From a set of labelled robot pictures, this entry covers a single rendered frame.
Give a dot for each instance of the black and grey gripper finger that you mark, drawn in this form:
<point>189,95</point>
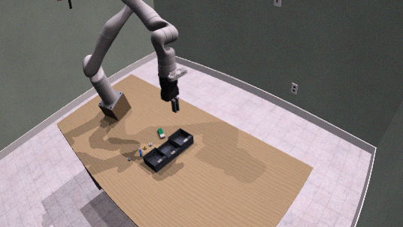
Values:
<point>177,103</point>
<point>173,105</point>

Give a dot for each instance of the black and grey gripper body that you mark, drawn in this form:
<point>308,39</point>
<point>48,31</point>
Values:
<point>168,76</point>

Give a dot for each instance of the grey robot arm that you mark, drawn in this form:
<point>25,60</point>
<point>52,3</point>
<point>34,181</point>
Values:
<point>165,55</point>

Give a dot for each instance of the green and white eraser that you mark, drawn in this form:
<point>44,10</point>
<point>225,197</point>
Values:
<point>161,134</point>

